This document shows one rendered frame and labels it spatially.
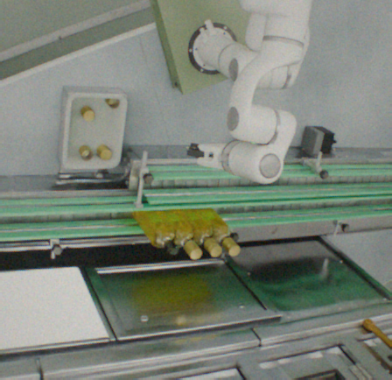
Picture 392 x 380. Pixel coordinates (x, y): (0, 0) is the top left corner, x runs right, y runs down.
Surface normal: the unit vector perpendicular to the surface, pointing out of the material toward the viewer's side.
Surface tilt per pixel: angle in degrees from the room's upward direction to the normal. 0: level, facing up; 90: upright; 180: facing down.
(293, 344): 90
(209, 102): 0
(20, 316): 90
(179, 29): 4
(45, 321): 90
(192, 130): 0
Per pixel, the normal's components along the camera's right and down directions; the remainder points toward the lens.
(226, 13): 0.33, 0.40
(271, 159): 0.44, 0.11
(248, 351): 0.15, -0.92
